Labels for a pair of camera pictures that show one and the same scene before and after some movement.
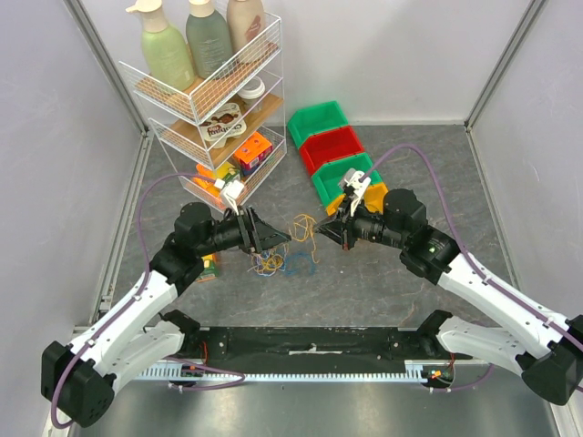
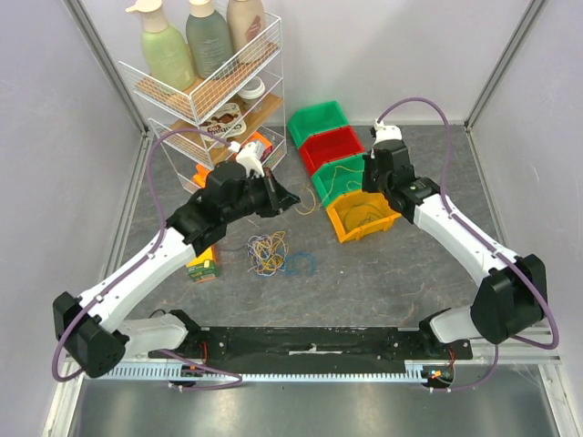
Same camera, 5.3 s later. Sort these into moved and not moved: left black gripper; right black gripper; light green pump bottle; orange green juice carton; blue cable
Moved: right black gripper; left black gripper
Not moved: orange green juice carton; light green pump bottle; blue cable
